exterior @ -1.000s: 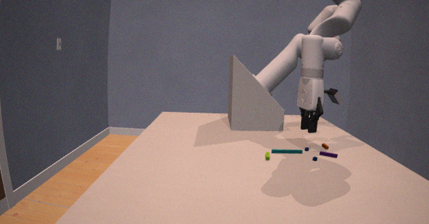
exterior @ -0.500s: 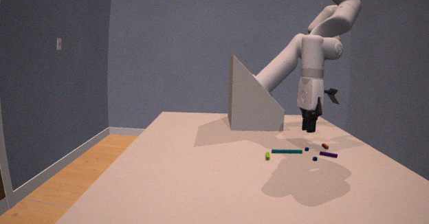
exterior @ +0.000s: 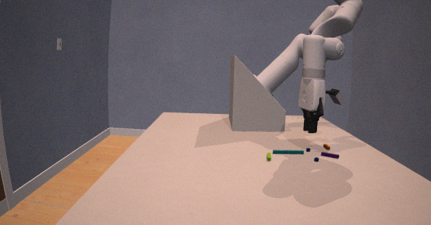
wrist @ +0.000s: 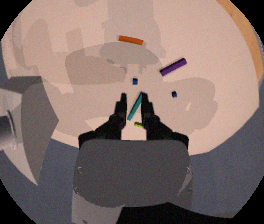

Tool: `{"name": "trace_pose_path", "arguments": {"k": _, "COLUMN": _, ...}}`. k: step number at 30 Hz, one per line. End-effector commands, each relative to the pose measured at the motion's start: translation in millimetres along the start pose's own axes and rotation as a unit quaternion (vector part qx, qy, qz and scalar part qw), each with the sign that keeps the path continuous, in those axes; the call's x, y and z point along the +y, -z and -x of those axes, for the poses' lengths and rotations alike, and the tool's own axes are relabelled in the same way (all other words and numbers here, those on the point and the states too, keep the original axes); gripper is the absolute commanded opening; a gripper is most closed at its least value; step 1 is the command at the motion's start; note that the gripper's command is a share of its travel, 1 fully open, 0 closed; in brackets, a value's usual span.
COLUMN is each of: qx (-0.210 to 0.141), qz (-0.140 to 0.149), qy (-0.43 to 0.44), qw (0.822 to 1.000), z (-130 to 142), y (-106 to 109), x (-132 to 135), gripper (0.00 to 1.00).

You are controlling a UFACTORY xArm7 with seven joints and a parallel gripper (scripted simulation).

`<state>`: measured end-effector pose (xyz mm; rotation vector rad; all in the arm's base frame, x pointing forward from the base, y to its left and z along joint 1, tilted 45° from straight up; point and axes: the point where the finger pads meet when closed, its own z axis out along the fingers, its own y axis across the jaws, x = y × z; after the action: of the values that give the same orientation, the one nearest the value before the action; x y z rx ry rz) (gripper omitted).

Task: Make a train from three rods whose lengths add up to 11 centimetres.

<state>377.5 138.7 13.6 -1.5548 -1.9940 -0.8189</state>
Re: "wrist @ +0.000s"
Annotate purple rod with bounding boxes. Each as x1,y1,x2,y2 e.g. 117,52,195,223
160,58,187,76

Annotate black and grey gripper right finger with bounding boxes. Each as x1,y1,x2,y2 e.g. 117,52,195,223
141,93,189,150

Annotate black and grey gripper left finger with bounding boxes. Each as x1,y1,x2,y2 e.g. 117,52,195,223
78,93,127,150

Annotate turquoise rod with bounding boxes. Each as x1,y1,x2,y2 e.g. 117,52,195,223
127,92,144,121

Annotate orange rod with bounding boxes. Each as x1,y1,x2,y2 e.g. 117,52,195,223
118,35,143,45

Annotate lime green rod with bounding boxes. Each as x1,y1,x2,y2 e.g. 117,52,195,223
134,122,143,128

